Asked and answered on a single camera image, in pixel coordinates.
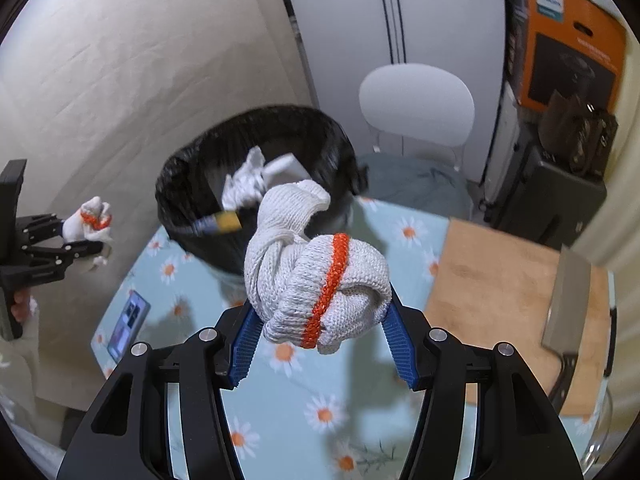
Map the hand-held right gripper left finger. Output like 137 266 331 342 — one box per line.
56 305 263 480

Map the dark grey case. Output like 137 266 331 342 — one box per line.
482 137 608 251

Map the grey green seat cushion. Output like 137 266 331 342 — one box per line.
356 154 473 221

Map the colourful tissue packet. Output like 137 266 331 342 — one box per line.
192 210 243 236

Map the white tissue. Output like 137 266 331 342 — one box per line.
221 146 268 211

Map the daisy print tablecloth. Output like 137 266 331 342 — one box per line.
90 195 616 480

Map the steel cleaver with black handle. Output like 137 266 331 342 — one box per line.
541 245 593 403

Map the person's left hand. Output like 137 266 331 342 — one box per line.
12 290 33 323

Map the white panel with black stripes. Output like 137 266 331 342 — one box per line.
272 0 506 181

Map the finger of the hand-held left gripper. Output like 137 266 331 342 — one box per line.
17 212 68 249
19 240 106 287

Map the wooden cutting board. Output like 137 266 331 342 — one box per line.
425 217 612 416

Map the brown bag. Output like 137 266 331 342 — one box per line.
537 90 620 177

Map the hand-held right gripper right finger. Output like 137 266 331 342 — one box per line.
382 285 586 480

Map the trash bin with black bag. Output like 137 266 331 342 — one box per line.
155 105 371 276

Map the white plastic chair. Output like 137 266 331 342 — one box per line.
358 63 476 166

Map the dark printed cardboard box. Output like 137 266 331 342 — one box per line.
502 0 531 106

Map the orange cardboard box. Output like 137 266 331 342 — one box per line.
517 0 628 113

